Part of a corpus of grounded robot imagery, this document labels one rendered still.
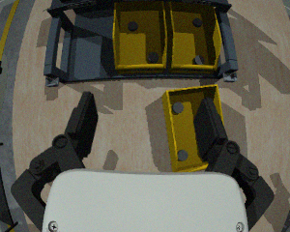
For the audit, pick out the yellow bin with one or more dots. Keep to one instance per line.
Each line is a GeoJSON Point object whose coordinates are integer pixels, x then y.
{"type": "Point", "coordinates": [131, 48]}
{"type": "Point", "coordinates": [188, 41]}
{"type": "Point", "coordinates": [180, 128]}

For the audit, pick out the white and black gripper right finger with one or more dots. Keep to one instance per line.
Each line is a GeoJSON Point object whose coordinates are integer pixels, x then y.
{"type": "Point", "coordinates": [224, 156]}

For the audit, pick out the dark grey bin shelf rack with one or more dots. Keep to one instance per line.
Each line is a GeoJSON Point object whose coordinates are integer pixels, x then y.
{"type": "Point", "coordinates": [88, 54]}

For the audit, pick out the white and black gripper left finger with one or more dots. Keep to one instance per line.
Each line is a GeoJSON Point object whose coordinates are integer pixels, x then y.
{"type": "Point", "coordinates": [67, 151]}

